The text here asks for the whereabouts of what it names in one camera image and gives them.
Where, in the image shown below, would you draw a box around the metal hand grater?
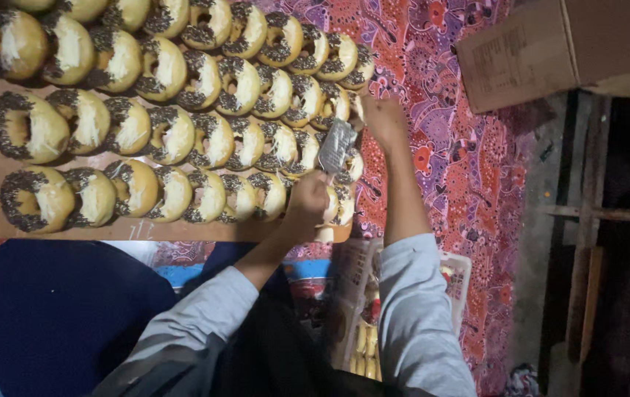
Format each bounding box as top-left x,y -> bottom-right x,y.
317,118 -> 359,178

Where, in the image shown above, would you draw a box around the white plastic basket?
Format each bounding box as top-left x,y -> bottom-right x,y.
328,237 -> 473,382

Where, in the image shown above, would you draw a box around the rows of chocolate cheese donuts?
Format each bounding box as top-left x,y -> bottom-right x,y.
0,0 -> 377,243

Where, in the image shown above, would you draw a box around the red purple patterned cloth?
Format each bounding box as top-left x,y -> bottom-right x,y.
0,0 -> 532,397

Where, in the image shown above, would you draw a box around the dark wooden frame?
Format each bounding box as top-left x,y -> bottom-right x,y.
537,90 -> 630,397

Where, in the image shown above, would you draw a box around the crumpled patterned rag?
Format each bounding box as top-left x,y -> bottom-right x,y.
505,363 -> 540,397

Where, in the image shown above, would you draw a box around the yellow packets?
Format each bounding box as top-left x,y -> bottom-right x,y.
348,322 -> 383,381

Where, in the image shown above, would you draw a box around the person's left hand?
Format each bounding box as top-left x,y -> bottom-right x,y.
283,170 -> 331,230

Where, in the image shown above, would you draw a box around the dark blue garment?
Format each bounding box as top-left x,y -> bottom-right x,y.
0,239 -> 179,397

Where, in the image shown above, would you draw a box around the brown cardboard box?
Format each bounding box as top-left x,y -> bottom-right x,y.
454,0 -> 630,115

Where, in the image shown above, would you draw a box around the person's right hand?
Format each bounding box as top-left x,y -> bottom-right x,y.
359,94 -> 410,154

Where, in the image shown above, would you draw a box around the blue printed plastic sheet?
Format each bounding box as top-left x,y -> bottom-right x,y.
152,258 -> 333,290

